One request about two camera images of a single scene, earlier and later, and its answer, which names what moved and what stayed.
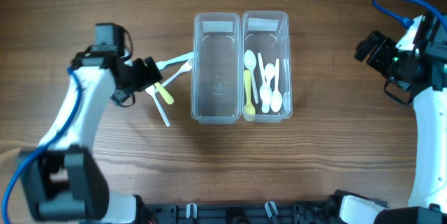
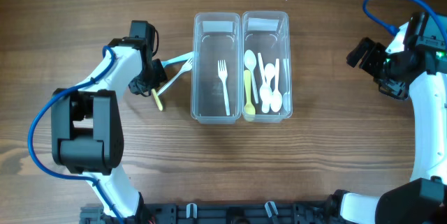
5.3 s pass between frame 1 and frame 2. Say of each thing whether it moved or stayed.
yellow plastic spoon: stayed
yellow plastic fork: moved
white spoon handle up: stayed
